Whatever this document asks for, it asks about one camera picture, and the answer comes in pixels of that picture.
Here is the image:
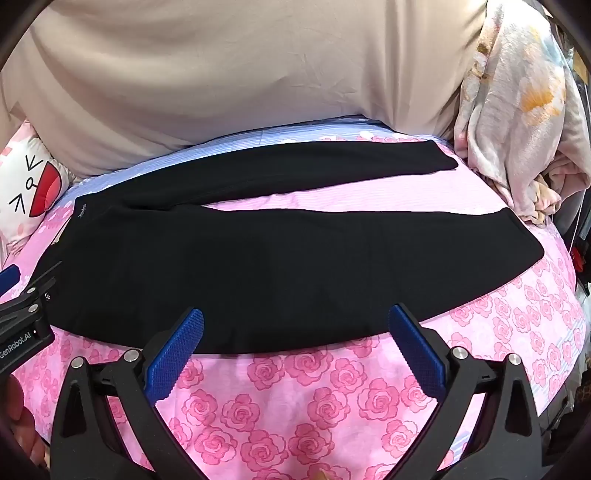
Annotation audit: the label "white cartoon face pillow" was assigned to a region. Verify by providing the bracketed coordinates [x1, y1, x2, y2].
[0, 121, 73, 256]

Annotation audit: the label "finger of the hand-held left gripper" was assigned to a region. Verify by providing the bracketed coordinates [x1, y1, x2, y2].
[0, 264, 23, 291]
[0, 261, 64, 324]

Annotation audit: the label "black pants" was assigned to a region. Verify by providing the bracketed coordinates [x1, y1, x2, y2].
[46, 141, 546, 356]

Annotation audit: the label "pink rose bedsheet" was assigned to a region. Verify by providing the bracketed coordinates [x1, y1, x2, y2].
[0, 121, 587, 480]

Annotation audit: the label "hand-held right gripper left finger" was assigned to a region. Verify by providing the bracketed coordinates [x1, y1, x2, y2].
[50, 307, 206, 480]

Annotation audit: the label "cream floral blanket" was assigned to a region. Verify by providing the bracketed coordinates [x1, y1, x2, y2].
[452, 0, 591, 227]

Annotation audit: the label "person's left hand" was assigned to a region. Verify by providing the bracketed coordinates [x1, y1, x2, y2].
[0, 378, 49, 469]

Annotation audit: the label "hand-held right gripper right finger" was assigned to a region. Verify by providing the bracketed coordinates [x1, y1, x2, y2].
[388, 303, 555, 480]

